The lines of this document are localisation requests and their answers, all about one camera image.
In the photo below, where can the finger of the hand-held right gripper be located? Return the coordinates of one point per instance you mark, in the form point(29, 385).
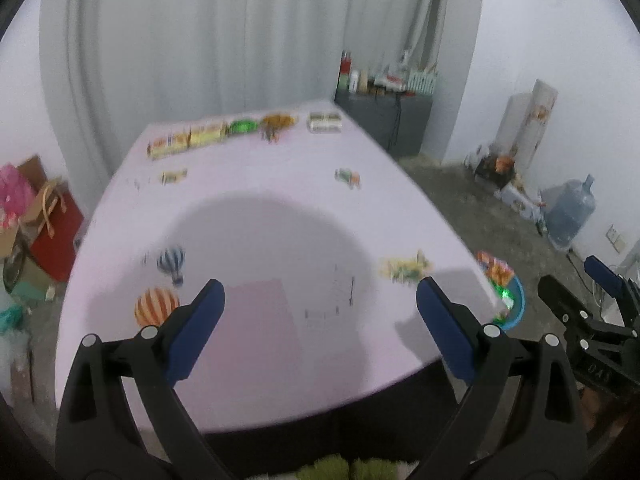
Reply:
point(605, 272)
point(562, 300)

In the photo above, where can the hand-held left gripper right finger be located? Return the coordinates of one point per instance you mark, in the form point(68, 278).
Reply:
point(442, 325)

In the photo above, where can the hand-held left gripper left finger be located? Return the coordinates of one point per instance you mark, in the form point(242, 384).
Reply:
point(195, 325)

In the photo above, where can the blue mesh wastebasket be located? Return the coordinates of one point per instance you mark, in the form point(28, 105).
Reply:
point(517, 305)

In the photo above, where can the person's right forearm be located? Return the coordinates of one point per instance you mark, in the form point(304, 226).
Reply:
point(602, 410)

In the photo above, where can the blue water jug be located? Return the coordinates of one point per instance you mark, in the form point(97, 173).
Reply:
point(570, 212)

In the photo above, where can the small green bottle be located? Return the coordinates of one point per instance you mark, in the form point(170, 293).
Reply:
point(542, 225)

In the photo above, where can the white flat printed box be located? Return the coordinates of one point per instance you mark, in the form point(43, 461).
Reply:
point(522, 201)

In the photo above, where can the dark snack bag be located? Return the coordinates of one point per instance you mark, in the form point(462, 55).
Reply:
point(495, 167)

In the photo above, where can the white printed roll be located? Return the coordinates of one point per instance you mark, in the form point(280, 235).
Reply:
point(532, 120)

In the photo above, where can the fluffy white green cushion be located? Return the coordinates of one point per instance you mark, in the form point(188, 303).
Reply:
point(345, 467)

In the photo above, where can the yellow biscuit pack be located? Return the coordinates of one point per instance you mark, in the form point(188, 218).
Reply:
point(167, 146)
point(207, 135)

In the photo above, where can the green foil candy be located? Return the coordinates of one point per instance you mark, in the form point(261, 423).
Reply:
point(243, 127)

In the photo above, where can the grey cabinet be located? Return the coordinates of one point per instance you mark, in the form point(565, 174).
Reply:
point(380, 120)

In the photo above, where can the gold foil candy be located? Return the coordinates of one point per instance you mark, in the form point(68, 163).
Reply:
point(277, 121)

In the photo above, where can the pink plastic bag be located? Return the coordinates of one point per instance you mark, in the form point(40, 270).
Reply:
point(15, 195)

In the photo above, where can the brown cardboard piece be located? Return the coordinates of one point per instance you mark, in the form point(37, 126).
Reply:
point(32, 166)

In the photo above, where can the small brown white box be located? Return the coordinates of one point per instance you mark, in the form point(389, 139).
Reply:
point(325, 122)

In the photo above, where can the green picket fence basket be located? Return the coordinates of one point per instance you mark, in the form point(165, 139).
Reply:
point(423, 82)

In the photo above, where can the red white small box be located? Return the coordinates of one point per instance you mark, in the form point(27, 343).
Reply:
point(389, 80)

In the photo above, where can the small white bottle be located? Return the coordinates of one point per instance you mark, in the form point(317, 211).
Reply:
point(355, 81)

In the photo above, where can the pale green jar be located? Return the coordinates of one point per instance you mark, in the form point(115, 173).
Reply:
point(343, 83)

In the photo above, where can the grey white curtain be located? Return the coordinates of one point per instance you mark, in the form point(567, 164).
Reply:
point(225, 50)

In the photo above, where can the red bottle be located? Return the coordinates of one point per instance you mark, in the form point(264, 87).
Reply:
point(345, 62)

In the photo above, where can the wall socket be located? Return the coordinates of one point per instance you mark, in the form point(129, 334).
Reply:
point(615, 239)

